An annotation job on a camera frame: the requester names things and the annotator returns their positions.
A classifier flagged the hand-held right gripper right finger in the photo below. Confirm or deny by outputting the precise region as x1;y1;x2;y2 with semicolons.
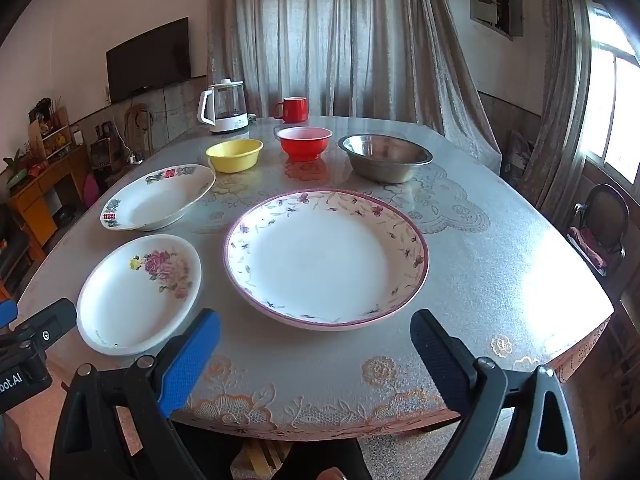
410;309;583;480

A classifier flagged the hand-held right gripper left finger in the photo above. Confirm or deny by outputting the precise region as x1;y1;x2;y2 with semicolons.
50;308;223;480

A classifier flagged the white plate with rose print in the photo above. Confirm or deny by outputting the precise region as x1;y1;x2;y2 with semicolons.
76;234;203;357

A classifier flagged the large pink-rimmed floral plate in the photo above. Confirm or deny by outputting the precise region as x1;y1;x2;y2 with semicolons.
223;190;430;332

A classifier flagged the white plate with patterned rim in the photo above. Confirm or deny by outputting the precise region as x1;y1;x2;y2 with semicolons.
100;163;217;232

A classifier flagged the stainless steel bowl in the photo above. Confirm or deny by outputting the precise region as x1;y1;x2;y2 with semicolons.
337;133;434;184

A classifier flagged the yellow plastic bowl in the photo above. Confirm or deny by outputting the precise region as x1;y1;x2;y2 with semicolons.
206;139;264;174

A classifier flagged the red plastic bowl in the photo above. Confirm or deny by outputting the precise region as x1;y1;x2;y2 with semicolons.
276;126;333;162

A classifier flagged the black sofa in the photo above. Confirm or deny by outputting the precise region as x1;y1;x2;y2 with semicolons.
0;205;31;301

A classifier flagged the person's dark clothing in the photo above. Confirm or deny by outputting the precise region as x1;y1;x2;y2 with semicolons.
175;422;373;480

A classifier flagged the orange wooden cabinet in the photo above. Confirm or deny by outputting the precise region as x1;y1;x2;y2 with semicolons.
5;145;91;248

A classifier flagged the yellow wooden stool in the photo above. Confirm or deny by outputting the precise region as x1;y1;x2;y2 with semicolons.
244;440;288;478

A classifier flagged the pink round object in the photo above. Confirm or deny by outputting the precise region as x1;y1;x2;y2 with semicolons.
82;172;101;208

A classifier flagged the green potted plant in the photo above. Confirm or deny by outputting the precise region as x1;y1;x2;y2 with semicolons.
2;150;28;181

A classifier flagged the small dark appliance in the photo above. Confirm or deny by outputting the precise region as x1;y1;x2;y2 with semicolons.
89;137;113;171

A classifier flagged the wooden shelf with ornaments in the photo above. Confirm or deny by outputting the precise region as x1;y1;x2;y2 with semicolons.
27;105;86;161

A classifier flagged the bamboo chair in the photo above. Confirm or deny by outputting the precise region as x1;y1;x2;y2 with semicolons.
125;104;153;156

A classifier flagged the dark metal chair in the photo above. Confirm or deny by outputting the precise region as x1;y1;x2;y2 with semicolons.
567;183;631;278

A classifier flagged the white glass electric kettle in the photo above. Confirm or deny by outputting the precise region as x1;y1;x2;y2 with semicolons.
197;79;251;134

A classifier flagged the red mug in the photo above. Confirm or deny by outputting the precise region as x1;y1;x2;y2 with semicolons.
272;96;309;124

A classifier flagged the grey side window curtain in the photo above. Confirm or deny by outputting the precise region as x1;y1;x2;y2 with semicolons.
520;0;593;211

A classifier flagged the bright window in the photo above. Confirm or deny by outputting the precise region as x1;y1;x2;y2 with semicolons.
582;0;640;186

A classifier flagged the grey sheer curtain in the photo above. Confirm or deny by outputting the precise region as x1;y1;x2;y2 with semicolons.
207;0;502;176

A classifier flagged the black wall television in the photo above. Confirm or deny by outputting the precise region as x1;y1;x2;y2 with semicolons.
106;17;192;104

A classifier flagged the wall electrical box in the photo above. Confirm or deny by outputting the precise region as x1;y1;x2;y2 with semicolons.
468;0;524;41

